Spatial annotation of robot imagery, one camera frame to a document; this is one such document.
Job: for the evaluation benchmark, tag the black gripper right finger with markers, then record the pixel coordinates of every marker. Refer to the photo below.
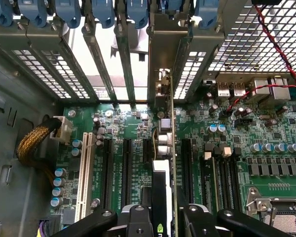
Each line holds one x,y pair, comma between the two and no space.
199,224

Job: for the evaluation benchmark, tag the metal CPU socket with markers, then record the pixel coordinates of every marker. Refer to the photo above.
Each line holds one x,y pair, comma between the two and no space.
286,222

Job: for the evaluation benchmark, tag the black RAM slot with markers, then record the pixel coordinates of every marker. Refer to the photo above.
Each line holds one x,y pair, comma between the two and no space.
236,182
222,182
229,182

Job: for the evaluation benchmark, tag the open grey PC case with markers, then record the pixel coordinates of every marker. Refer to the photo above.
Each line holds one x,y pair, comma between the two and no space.
233,17

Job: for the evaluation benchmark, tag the white PCI expansion slot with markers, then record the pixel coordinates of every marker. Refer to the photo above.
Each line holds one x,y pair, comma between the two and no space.
85,172

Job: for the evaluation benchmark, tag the blue card retention clip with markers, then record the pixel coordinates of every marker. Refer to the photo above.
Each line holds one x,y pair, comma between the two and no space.
1,12
177,4
136,13
33,12
103,13
207,13
67,13

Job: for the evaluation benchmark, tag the perforated metal slot cover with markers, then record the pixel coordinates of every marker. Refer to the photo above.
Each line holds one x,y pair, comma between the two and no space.
44,39
204,37
10,37

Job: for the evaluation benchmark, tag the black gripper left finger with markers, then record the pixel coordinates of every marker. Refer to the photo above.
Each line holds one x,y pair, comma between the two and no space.
139,222

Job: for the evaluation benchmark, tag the green Dell motherboard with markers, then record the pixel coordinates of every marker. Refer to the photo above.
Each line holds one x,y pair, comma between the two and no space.
261,128

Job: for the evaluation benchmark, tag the short black expansion slot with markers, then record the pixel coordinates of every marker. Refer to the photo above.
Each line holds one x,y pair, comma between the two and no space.
147,150

